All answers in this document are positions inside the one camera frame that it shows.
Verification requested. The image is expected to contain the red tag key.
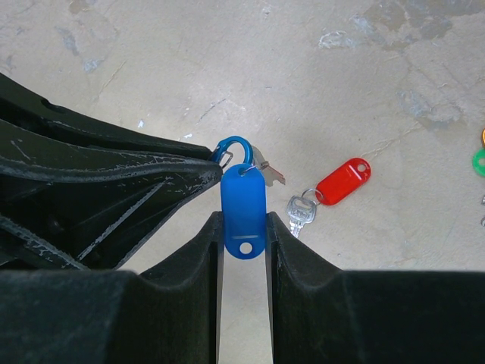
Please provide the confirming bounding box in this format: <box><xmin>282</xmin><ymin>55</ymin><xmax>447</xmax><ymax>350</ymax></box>
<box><xmin>286</xmin><ymin>158</ymin><xmax>371</xmax><ymax>238</ymax></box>

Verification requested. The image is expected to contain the blue S carabiner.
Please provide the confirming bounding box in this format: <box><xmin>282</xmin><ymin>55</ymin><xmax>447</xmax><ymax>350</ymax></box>
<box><xmin>208</xmin><ymin>135</ymin><xmax>254</xmax><ymax>168</ymax></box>

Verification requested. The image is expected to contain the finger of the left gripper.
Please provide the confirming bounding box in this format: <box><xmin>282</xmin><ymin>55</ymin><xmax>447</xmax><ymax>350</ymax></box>
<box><xmin>1</xmin><ymin>74</ymin><xmax>212</xmax><ymax>159</ymax></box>
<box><xmin>1</xmin><ymin>121</ymin><xmax>222</xmax><ymax>270</ymax></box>

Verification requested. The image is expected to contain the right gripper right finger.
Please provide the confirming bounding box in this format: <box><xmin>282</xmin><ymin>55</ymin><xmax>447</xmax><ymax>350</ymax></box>
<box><xmin>265</xmin><ymin>212</ymin><xmax>484</xmax><ymax>363</ymax></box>

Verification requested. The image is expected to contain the blue tag key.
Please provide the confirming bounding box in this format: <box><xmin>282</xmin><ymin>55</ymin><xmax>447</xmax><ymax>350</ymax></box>
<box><xmin>221</xmin><ymin>146</ymin><xmax>286</xmax><ymax>260</ymax></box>

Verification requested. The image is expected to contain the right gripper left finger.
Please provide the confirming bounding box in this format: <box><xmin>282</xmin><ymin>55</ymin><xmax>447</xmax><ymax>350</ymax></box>
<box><xmin>1</xmin><ymin>212</ymin><xmax>224</xmax><ymax>363</ymax></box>

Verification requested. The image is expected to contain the green tag key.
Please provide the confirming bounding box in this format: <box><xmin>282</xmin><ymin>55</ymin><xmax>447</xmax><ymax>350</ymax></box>
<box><xmin>471</xmin><ymin>149</ymin><xmax>485</xmax><ymax>177</ymax></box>

